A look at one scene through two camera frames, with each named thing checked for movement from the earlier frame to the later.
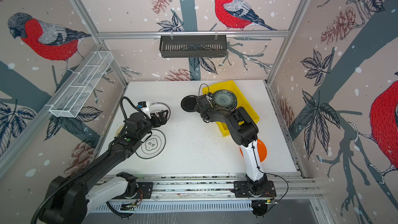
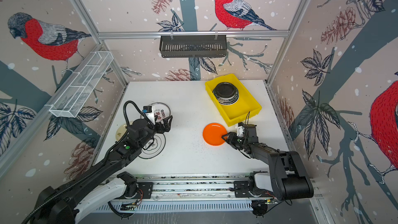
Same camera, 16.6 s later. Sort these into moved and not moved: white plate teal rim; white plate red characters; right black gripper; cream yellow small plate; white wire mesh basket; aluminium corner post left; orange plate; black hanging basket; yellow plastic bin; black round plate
Moved: right black gripper; orange plate; yellow plastic bin; black round plate
Not moved: black hanging basket; cream yellow small plate; white wire mesh basket; aluminium corner post left; white plate teal rim; white plate red characters
